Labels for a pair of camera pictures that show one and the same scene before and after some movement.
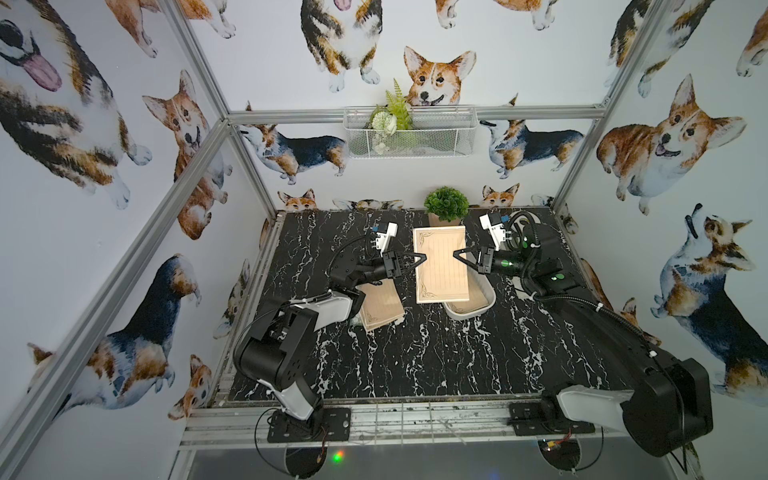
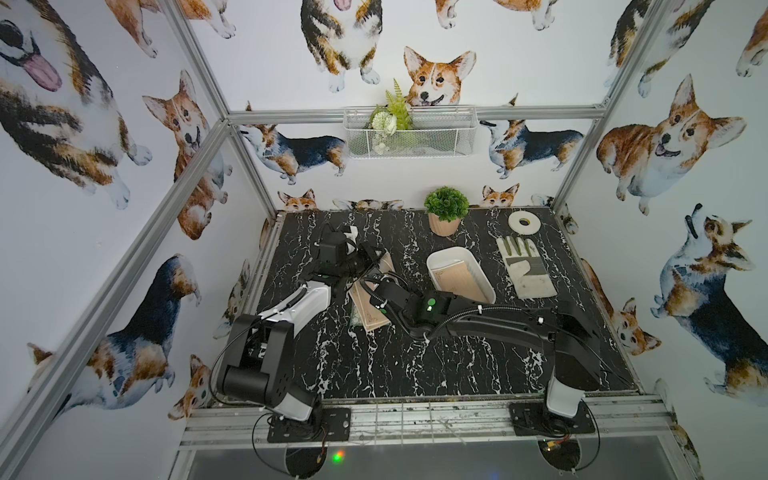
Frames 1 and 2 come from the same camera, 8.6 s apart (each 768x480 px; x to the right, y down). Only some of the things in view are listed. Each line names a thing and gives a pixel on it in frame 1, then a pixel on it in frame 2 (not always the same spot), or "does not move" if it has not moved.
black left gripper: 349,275 → 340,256
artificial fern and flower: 388,119 does not move
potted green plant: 446,207 does not move
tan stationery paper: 442,277 → 360,294
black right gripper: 485,261 → 410,294
